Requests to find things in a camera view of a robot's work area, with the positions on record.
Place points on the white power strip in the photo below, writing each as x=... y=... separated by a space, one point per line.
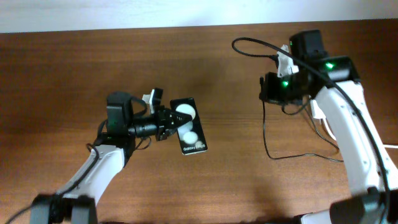
x=317 y=113

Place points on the black Galaxy flip phone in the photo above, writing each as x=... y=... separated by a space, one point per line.
x=191 y=135

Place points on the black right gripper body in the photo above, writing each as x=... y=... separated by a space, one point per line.
x=281 y=91

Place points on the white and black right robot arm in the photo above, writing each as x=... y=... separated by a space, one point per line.
x=334 y=84

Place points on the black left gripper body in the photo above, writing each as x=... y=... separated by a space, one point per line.
x=160 y=123

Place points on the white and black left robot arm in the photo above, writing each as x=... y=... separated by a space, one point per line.
x=115 y=142

